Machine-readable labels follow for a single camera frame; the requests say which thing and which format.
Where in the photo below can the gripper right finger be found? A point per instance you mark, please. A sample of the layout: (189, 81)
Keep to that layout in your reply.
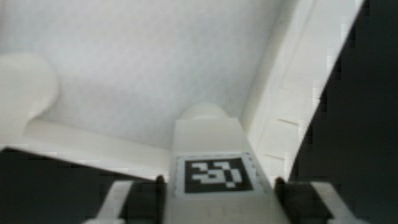
(313, 204)

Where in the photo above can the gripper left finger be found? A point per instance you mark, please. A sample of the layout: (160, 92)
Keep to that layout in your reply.
(134, 203)

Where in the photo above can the white desk leg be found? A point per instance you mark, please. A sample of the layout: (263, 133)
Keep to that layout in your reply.
(29, 91)
(219, 191)

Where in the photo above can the white desk top tray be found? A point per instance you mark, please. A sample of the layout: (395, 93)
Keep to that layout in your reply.
(155, 54)

